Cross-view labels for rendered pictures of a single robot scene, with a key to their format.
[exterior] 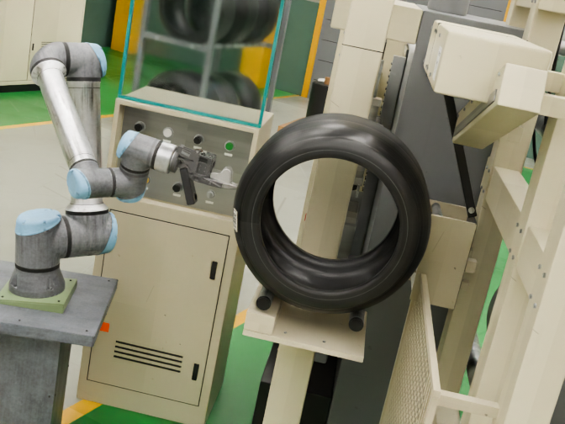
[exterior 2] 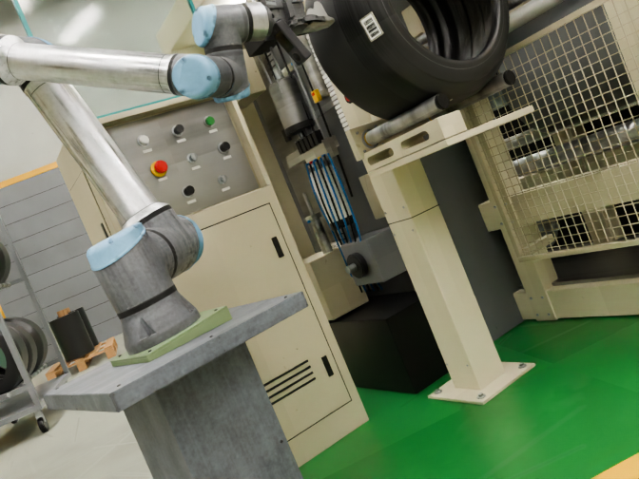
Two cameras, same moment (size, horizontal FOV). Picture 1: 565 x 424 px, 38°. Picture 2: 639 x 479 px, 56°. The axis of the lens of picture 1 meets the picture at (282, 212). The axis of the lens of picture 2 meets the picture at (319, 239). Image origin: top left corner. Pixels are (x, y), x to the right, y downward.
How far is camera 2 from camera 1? 2.04 m
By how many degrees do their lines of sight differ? 36
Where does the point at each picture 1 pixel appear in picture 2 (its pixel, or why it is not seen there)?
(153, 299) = not seen: hidden behind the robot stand
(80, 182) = (205, 60)
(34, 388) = (261, 444)
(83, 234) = (174, 233)
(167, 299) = not seen: hidden behind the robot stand
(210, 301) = (295, 280)
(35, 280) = (171, 306)
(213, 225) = (248, 202)
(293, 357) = (430, 226)
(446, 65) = not seen: outside the picture
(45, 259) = (164, 274)
